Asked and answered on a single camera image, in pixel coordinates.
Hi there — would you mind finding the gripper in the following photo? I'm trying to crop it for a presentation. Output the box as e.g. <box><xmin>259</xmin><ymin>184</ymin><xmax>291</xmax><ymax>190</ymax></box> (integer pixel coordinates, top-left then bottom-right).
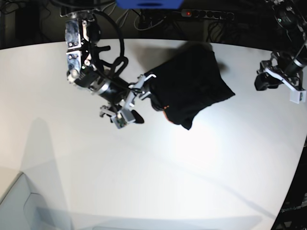
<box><xmin>254</xmin><ymin>58</ymin><xmax>305</xmax><ymax>91</ymax></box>
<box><xmin>99</xmin><ymin>73</ymin><xmax>156</xmax><ymax>124</ymax></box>

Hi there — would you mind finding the black t-shirt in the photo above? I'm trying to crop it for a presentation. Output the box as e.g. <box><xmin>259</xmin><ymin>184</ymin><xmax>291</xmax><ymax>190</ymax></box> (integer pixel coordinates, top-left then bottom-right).
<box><xmin>149</xmin><ymin>44</ymin><xmax>235</xmax><ymax>130</ymax></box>

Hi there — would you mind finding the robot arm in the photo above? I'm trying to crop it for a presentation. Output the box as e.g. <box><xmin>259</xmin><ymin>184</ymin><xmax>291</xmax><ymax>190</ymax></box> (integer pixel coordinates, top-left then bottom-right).
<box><xmin>254</xmin><ymin>0</ymin><xmax>307</xmax><ymax>92</ymax></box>
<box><xmin>65</xmin><ymin>9</ymin><xmax>156</xmax><ymax>129</ymax></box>

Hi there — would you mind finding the black power strip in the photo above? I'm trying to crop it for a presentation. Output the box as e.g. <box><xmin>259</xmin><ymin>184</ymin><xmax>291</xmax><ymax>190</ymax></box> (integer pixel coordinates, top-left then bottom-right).
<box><xmin>180</xmin><ymin>9</ymin><xmax>235</xmax><ymax>21</ymax></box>

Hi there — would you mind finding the blue box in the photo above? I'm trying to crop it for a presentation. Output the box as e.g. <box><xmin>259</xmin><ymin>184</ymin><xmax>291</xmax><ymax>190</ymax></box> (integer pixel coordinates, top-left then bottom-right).
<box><xmin>116</xmin><ymin>0</ymin><xmax>183</xmax><ymax>9</ymax></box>

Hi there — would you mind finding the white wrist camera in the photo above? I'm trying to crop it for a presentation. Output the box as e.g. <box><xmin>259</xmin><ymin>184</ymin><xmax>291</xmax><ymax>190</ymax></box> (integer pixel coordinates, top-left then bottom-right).
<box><xmin>290</xmin><ymin>90</ymin><xmax>307</xmax><ymax>104</ymax></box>
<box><xmin>114</xmin><ymin>110</ymin><xmax>135</xmax><ymax>129</ymax></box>

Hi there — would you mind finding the white cable on floor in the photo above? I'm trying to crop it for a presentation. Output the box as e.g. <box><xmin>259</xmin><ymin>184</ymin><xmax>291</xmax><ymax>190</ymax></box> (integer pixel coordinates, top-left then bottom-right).
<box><xmin>100</xmin><ymin>2</ymin><xmax>144</xmax><ymax>31</ymax></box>

